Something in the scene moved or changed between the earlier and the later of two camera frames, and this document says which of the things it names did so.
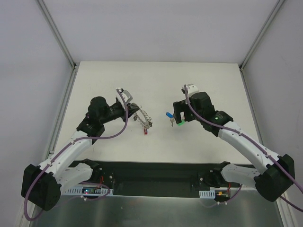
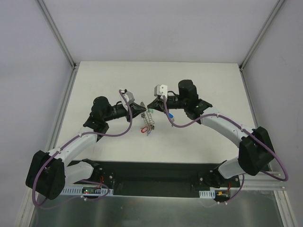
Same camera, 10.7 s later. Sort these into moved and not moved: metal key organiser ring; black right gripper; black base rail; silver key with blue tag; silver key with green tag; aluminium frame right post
Moved: metal key organiser ring; black right gripper; silver key with green tag
Not moved: black base rail; silver key with blue tag; aluminium frame right post
